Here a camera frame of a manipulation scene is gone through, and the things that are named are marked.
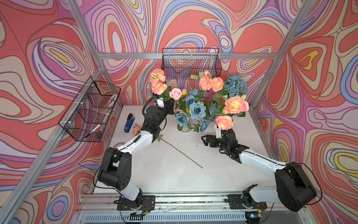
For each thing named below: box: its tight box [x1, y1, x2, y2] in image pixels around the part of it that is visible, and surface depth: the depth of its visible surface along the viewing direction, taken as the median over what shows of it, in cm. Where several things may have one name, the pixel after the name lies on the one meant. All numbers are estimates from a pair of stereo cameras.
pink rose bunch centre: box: [198, 70, 224, 92], surface depth 72 cm
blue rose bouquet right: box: [225, 73, 249, 98], surface depth 82 cm
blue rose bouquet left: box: [174, 88, 217, 133], surface depth 75 cm
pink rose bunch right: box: [215, 96, 249, 131], surface depth 60 cm
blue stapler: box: [123, 113, 136, 133], surface depth 107 cm
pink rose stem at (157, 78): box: [149, 68, 183, 102], surface depth 65 cm
